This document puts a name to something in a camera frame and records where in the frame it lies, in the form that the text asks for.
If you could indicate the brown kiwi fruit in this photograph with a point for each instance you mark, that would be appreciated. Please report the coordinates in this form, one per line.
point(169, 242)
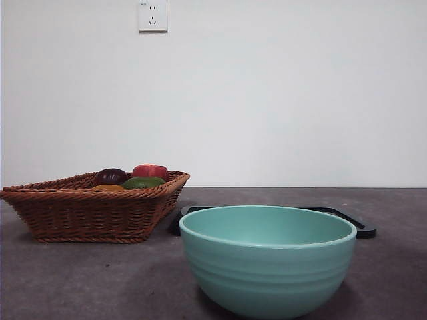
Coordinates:
point(108, 188)

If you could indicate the teal ribbed bowl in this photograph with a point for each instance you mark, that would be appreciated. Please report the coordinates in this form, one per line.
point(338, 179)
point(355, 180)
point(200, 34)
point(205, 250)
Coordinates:
point(267, 276)

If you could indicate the red fruit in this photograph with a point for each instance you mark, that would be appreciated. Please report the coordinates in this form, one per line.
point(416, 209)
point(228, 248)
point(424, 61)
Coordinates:
point(150, 171)

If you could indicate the green avocado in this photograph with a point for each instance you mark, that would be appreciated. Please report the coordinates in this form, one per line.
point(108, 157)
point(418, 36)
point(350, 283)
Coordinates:
point(143, 183)

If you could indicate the dark purple fruit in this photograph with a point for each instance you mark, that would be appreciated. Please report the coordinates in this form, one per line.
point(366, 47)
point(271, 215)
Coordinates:
point(110, 176)

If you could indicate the brown wicker basket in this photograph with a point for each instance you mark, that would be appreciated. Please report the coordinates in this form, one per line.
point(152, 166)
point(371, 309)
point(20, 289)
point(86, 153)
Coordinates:
point(83, 216)

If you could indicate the black rectangular tray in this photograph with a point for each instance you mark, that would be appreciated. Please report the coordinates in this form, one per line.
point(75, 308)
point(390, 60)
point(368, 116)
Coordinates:
point(365, 231)

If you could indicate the white wall socket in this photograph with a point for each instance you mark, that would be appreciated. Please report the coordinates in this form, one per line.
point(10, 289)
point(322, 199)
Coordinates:
point(153, 16)

